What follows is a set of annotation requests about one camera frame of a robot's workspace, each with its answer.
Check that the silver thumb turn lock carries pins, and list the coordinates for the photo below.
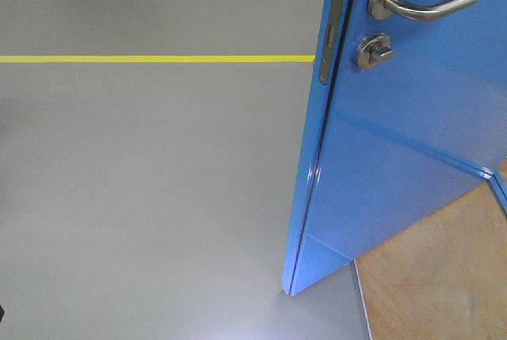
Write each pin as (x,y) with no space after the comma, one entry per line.
(373,50)

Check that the blue door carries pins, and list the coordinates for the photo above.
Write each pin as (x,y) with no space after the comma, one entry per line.
(385,147)

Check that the plywood base platform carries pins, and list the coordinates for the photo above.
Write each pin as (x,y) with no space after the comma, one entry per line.
(442,278)

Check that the silver door lever handle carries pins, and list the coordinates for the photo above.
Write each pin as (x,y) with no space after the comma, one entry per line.
(383,9)

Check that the metal latch edge plate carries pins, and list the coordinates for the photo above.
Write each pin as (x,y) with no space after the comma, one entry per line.
(332,27)

